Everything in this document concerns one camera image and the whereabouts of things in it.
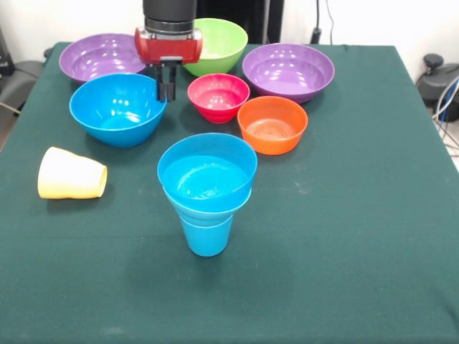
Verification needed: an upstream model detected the yellow plastic cup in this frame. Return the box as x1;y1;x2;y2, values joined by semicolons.
37;146;108;200

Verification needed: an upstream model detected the small blue plastic bowl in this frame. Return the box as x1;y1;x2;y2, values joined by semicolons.
156;132;259;213

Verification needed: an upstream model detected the bundle of floor cables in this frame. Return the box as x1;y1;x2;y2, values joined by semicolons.
432;77;459;151

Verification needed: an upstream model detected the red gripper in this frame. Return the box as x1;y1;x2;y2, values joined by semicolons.
134;27;204;103

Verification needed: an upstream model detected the pink plastic bowl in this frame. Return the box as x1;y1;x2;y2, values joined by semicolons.
186;73;251;125

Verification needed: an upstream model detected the green plastic bowl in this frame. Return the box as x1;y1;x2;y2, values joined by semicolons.
181;17;249;77

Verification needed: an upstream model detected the large blue plastic bowl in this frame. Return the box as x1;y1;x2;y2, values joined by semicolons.
69;73;168;148

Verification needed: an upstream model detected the dark green table cloth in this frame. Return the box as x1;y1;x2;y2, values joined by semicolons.
0;42;459;344

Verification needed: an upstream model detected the purple plastic bowl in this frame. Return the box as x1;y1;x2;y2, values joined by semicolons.
242;42;336;105
59;33;148;86

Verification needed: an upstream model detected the blue plastic cup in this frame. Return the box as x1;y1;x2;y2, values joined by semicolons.
179;214;235;257

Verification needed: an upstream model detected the cyan plastic bowl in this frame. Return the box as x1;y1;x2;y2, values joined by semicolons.
163;184;253;226

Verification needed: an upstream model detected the orange plastic bowl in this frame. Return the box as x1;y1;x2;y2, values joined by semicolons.
237;95;309;156

